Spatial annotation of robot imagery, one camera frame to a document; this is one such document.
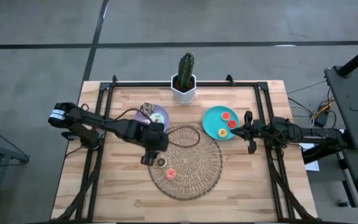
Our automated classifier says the white hexagonal plant pot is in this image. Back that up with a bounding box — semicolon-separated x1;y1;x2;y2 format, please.
170;73;198;105

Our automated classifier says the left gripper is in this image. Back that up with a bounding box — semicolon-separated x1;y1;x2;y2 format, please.
126;119;170;167

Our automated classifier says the large chocolate sprinkle donut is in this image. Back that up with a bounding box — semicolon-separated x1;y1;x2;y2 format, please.
140;102;155;118

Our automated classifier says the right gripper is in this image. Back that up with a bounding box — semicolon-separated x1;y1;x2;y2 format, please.
230;110;275;155

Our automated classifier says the purple plate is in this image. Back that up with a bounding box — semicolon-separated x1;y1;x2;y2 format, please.
134;104;171;135

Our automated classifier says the grey metal stand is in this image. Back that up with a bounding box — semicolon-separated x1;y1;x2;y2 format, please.
0;123;30;224

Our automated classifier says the green cactus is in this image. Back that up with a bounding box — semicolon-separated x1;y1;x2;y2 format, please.
177;52;196;92

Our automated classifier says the large mint-glazed donut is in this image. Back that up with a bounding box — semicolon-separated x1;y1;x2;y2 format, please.
149;113;165;125

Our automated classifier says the white paper sheet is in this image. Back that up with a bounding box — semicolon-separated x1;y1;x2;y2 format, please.
298;142;321;172

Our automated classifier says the teal plate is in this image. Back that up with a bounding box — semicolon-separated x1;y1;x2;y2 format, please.
201;105;240;141

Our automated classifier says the black power adapter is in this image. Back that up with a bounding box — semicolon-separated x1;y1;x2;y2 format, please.
314;111;331;126

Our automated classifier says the grey side table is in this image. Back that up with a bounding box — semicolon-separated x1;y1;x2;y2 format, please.
324;64;358;152

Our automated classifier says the round woven placemat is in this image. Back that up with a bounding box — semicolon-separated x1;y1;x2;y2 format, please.
147;124;224;201

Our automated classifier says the black aluminium table frame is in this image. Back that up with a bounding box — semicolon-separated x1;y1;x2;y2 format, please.
50;74;318;223

